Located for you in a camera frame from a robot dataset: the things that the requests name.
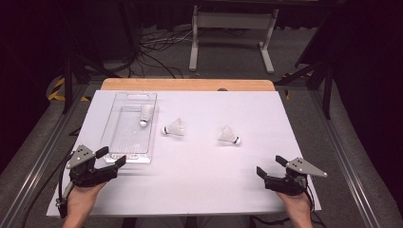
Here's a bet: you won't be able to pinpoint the white feather shuttlecock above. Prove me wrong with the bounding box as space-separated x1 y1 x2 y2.
139 104 155 128
161 118 185 138
217 124 242 146

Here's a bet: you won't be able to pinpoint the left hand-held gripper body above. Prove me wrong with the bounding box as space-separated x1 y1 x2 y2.
66 144 120 188

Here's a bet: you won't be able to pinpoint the person's grey pants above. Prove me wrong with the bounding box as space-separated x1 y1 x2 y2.
122 215 255 228

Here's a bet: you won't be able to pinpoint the white table cover sheet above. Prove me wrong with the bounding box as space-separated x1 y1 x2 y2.
46 89 322 218

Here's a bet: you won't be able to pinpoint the tangle of floor cables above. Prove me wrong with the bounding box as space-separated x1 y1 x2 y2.
126 27 195 79

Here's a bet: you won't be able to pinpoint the person's left hand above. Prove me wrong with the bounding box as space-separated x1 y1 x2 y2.
65 182 107 222

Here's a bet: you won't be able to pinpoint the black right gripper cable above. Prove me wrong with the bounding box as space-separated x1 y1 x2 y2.
250 186 327 228

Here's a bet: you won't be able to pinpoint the clear plastic storage bin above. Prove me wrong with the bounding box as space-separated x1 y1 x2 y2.
100 91 160 164

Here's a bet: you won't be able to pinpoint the aluminium floor rail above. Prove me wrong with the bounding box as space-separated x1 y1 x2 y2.
308 89 383 228
0 83 96 228

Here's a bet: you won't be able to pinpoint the person's right hand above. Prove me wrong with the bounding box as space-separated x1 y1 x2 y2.
276 190 314 222

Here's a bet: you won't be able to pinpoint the wooden table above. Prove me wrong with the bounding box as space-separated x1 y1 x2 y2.
100 78 277 93

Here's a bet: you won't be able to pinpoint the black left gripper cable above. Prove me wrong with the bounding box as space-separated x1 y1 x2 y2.
20 151 75 228

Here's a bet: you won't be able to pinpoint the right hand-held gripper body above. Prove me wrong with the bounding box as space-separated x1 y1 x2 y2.
264 157 328 197

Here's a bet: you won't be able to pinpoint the white metal stand frame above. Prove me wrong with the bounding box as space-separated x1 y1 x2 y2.
188 4 279 75

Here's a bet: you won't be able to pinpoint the black angled stand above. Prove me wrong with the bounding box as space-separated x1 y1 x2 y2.
275 12 334 121

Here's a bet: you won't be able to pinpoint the black tripod stand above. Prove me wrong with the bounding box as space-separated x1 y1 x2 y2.
61 53 122 115

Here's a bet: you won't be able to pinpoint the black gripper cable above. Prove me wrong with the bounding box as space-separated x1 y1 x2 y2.
20 151 75 228
250 186 327 228

